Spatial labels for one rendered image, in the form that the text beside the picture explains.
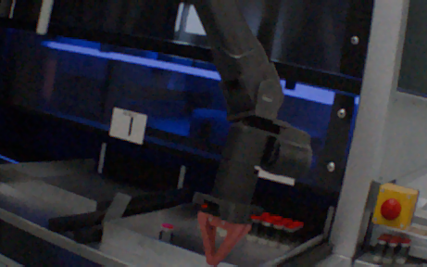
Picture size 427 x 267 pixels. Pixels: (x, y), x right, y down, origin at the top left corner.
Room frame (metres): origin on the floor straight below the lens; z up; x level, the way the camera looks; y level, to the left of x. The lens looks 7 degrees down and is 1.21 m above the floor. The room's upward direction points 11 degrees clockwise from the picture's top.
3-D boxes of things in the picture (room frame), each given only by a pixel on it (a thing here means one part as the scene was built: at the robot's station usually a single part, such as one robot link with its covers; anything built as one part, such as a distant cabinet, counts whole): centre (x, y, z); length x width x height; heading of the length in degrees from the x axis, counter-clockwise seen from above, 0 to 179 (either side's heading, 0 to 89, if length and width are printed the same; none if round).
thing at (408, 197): (1.25, -0.36, 1.00); 0.08 x 0.07 x 0.07; 154
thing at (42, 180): (1.40, 0.22, 0.90); 0.34 x 0.26 x 0.04; 154
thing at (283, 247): (1.27, -0.10, 0.90); 0.18 x 0.02 x 0.05; 64
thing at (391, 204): (1.20, -0.34, 0.99); 0.04 x 0.04 x 0.04; 64
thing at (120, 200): (1.13, 0.16, 0.91); 0.14 x 0.03 x 0.06; 153
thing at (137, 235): (1.17, -0.05, 0.90); 0.34 x 0.26 x 0.04; 154
